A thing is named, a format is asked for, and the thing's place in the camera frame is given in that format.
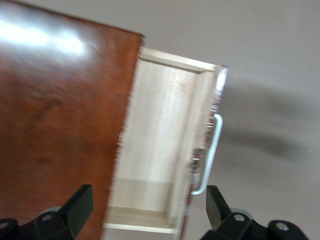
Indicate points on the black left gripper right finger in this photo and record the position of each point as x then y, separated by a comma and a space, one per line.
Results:
225, 220

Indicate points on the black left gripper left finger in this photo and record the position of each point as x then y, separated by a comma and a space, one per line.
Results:
70, 212

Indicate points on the dark brown wooden cabinet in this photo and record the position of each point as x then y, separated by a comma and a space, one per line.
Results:
62, 112

